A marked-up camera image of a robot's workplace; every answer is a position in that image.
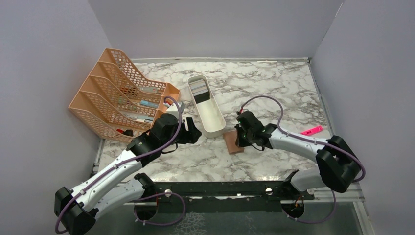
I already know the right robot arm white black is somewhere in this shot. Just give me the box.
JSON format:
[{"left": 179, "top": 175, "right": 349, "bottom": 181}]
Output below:
[{"left": 235, "top": 111, "right": 364, "bottom": 199}]

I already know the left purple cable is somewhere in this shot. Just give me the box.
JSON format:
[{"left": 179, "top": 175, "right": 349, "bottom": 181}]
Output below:
[{"left": 54, "top": 95, "right": 183, "bottom": 235}]

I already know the red black item in organizer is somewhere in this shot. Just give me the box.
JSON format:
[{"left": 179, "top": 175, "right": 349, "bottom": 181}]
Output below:
[{"left": 117, "top": 129, "right": 134, "bottom": 137}]

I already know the black mounting rail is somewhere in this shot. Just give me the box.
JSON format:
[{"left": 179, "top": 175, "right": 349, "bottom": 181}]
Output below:
[{"left": 131, "top": 181, "right": 314, "bottom": 215}]

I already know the pink highlighter marker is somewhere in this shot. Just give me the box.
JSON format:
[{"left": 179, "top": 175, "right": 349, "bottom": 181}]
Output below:
[{"left": 301, "top": 125, "right": 323, "bottom": 136}]

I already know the stack of credit cards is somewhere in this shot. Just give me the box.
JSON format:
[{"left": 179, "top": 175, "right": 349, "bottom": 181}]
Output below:
[{"left": 189, "top": 79, "right": 210, "bottom": 104}]

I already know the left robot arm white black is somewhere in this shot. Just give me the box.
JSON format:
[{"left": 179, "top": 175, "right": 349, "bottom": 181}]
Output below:
[{"left": 54, "top": 113, "right": 202, "bottom": 235}]

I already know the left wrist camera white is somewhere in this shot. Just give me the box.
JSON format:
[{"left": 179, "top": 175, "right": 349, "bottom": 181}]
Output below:
[{"left": 165, "top": 101, "right": 185, "bottom": 119}]

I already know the white oblong plastic tray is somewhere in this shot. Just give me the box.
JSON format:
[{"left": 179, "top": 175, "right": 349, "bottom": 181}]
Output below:
[{"left": 187, "top": 75, "right": 226, "bottom": 138}]

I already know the brown leather card holder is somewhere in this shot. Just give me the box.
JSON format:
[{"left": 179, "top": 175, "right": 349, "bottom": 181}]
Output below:
[{"left": 223, "top": 130, "right": 244, "bottom": 155}]

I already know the blue item in organizer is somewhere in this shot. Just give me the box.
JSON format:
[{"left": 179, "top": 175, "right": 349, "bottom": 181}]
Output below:
[{"left": 139, "top": 100, "right": 159, "bottom": 109}]

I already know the orange mesh file organizer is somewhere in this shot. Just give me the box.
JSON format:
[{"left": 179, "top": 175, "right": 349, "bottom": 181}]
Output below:
[{"left": 69, "top": 48, "right": 180, "bottom": 142}]

